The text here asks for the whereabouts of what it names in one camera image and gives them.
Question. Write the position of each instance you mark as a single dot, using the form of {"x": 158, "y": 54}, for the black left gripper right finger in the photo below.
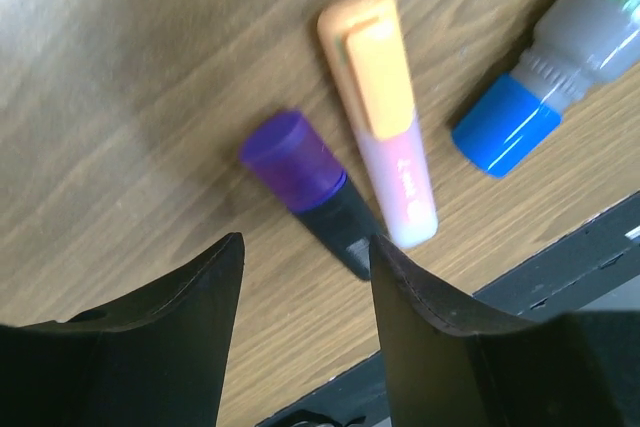
{"x": 452, "y": 360}

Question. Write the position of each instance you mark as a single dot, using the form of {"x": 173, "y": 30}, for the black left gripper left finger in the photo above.
{"x": 154, "y": 357}

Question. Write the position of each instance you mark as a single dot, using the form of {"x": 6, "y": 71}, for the purple cap black highlighter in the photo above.
{"x": 295, "y": 164}

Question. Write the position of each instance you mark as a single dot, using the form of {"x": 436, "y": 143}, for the blue cap grey glue stick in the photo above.
{"x": 577, "y": 44}

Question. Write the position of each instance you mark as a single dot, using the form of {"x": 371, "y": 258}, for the yellow cap pink highlighter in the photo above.
{"x": 363, "y": 45}

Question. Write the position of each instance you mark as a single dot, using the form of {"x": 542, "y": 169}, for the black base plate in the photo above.
{"x": 595, "y": 268}

